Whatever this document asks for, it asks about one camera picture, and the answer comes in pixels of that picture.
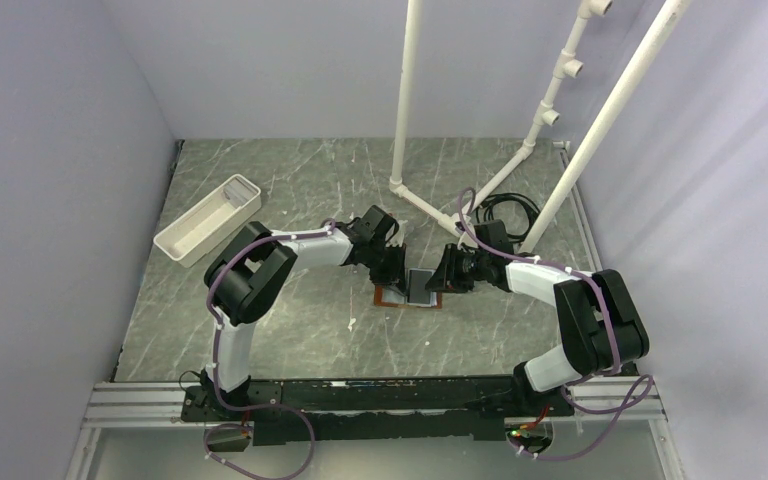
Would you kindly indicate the white rectangular plastic tray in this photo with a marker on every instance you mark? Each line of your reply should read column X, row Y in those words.
column 211, row 220

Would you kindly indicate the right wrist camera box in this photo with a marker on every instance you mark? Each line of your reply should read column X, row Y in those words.
column 492, row 237

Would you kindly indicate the aluminium extrusion rail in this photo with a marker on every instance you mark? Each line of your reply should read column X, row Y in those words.
column 158, row 405

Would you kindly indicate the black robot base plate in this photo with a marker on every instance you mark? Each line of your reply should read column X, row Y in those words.
column 482, row 408

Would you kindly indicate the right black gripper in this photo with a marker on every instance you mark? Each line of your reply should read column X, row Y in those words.
column 446, row 278

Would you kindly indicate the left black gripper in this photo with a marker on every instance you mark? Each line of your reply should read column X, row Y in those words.
column 396, row 276

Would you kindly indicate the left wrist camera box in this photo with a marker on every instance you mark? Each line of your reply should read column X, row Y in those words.
column 376, row 225

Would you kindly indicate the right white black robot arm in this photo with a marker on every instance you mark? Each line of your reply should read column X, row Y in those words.
column 599, row 325

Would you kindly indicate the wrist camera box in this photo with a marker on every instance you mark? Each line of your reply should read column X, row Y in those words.
column 492, row 237
column 376, row 225

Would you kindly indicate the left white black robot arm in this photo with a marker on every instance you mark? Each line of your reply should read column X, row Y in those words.
column 248, row 276

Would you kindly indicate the brown leather card holder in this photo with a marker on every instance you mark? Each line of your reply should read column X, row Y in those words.
column 390, row 298

